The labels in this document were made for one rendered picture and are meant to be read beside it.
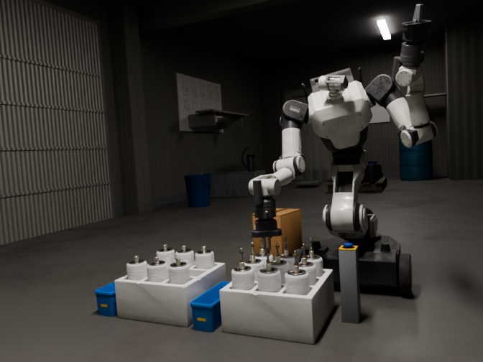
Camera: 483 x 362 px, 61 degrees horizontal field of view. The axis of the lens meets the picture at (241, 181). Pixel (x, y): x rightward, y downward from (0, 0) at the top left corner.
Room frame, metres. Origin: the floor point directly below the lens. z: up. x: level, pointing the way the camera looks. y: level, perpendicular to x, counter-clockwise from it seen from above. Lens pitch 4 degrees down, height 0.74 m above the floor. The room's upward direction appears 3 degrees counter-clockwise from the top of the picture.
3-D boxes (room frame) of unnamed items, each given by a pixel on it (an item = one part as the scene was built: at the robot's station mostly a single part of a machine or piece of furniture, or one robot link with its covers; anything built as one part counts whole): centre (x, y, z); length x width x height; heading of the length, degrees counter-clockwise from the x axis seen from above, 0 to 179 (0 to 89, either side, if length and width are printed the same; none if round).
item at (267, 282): (1.66, -0.09, 0.16); 0.10 x 0.10 x 0.18
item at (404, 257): (1.99, -0.77, 0.10); 0.20 x 0.05 x 0.20; 156
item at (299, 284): (1.62, -0.20, 0.16); 0.10 x 0.10 x 0.18
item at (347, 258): (1.72, -0.43, 0.16); 0.07 x 0.07 x 0.31; 66
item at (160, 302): (2.00, 0.37, 0.09); 0.39 x 0.39 x 0.18; 65
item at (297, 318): (1.77, -0.14, 0.09); 0.39 x 0.39 x 0.18; 66
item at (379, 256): (2.32, -0.63, 0.19); 0.64 x 0.52 x 0.33; 156
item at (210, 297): (1.83, 0.14, 0.06); 0.30 x 0.11 x 0.12; 155
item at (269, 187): (1.65, -0.09, 0.57); 0.11 x 0.11 x 0.11; 58
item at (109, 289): (2.07, 0.63, 0.06); 0.30 x 0.11 x 0.12; 155
